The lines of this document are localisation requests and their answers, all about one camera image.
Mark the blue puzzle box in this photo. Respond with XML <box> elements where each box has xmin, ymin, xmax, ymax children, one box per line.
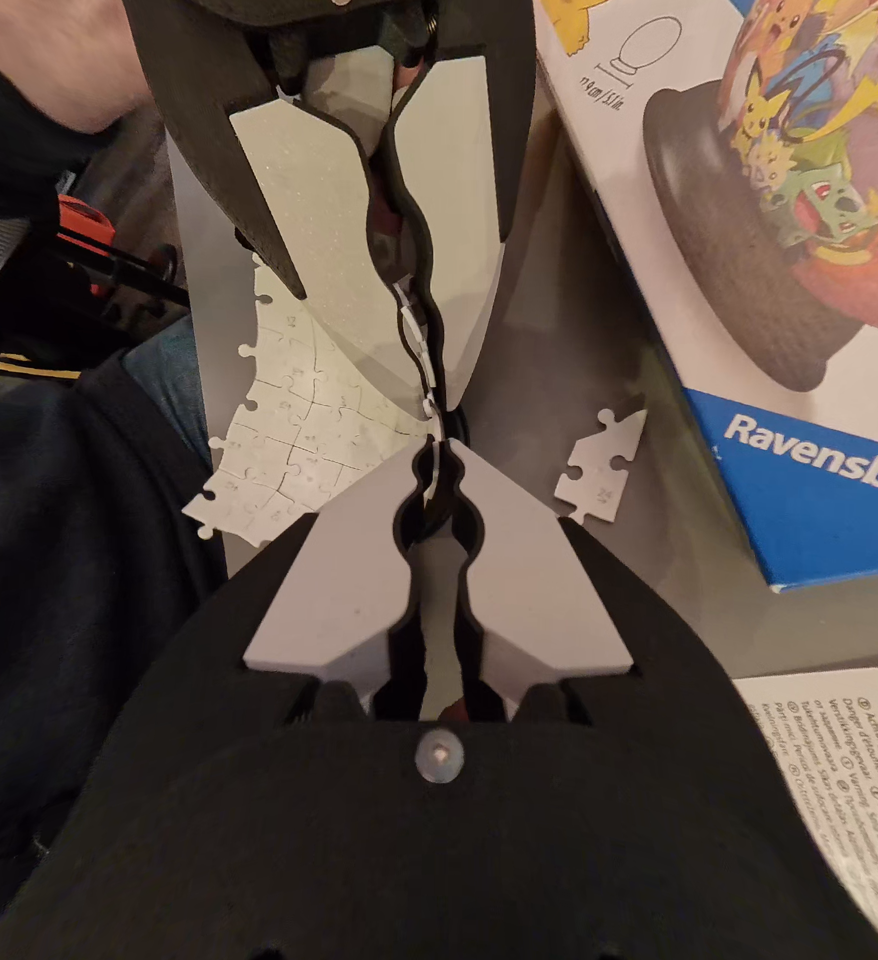
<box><xmin>532</xmin><ymin>0</ymin><xmax>878</xmax><ymax>594</ymax></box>

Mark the red plastic object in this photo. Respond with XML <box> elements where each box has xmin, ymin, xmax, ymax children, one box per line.
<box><xmin>56</xmin><ymin>193</ymin><xmax>117</xmax><ymax>301</ymax></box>

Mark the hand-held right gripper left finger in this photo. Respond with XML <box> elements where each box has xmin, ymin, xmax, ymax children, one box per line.
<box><xmin>242</xmin><ymin>438</ymin><xmax>437</xmax><ymax>711</ymax></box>

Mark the person's left forearm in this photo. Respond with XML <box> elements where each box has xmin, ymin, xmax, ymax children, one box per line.
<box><xmin>0</xmin><ymin>0</ymin><xmax>156</xmax><ymax>138</ymax></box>

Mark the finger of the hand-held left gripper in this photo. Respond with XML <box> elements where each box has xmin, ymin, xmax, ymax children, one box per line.
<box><xmin>229</xmin><ymin>96</ymin><xmax>447</xmax><ymax>412</ymax></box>
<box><xmin>380</xmin><ymin>46</ymin><xmax>509</xmax><ymax>415</ymax></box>

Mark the white-backed puzzle piece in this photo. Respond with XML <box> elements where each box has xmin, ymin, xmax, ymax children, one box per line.
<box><xmin>555</xmin><ymin>408</ymin><xmax>648</xmax><ymax>525</ymax></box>

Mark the person's jeans leg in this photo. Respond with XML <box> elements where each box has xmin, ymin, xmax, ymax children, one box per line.
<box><xmin>122</xmin><ymin>315</ymin><xmax>215</xmax><ymax>470</ymax></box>

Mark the partly built puzzle ball shell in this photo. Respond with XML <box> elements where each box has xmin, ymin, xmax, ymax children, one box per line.
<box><xmin>182</xmin><ymin>255</ymin><xmax>447</xmax><ymax>549</ymax></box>

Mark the white instruction sheet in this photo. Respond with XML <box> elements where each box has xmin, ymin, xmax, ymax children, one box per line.
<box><xmin>731</xmin><ymin>663</ymin><xmax>878</xmax><ymax>960</ymax></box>

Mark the black metal frame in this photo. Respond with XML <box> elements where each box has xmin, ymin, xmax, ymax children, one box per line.
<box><xmin>0</xmin><ymin>225</ymin><xmax>192</xmax><ymax>376</ymax></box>

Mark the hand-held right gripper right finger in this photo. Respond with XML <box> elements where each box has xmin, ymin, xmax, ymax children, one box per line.
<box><xmin>446</xmin><ymin>439</ymin><xmax>635</xmax><ymax>718</ymax></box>

